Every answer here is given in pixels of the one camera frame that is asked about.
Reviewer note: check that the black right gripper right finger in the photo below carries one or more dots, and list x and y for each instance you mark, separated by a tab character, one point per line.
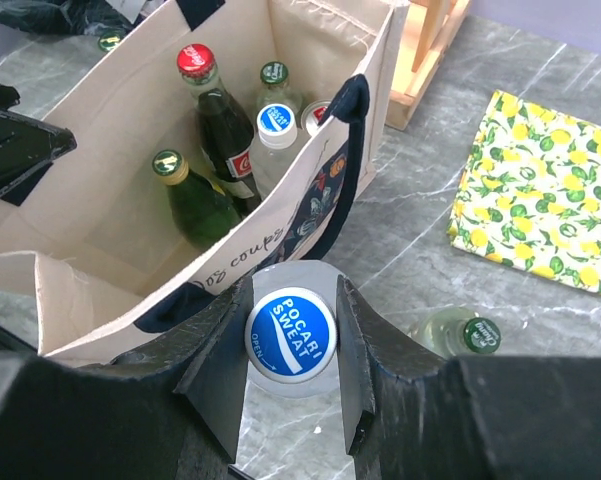
411	414

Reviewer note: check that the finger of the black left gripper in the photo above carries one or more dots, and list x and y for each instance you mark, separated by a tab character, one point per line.
28	148

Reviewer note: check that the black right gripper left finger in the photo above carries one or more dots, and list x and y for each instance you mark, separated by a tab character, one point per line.
168	409

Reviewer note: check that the beige canvas tote bag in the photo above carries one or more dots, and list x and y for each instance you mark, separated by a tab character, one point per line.
94	243

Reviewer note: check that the green glass bottle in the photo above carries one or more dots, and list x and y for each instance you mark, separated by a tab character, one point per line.
110	38
202	211

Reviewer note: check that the dark cola glass bottle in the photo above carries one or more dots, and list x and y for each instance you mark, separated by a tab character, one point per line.
225	131

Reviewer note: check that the clear soda water bottle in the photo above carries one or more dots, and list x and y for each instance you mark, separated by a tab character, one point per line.
276	88

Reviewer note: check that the silver red soda can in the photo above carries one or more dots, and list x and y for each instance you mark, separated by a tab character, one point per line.
312	116

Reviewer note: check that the dark patterned hanging jacket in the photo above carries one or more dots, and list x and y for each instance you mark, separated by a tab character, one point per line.
70	17

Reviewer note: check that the lemon print cloth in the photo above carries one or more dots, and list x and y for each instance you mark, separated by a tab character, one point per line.
530	194

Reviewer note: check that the wooden clothes rack stand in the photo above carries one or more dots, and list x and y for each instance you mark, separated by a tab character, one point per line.
430	28

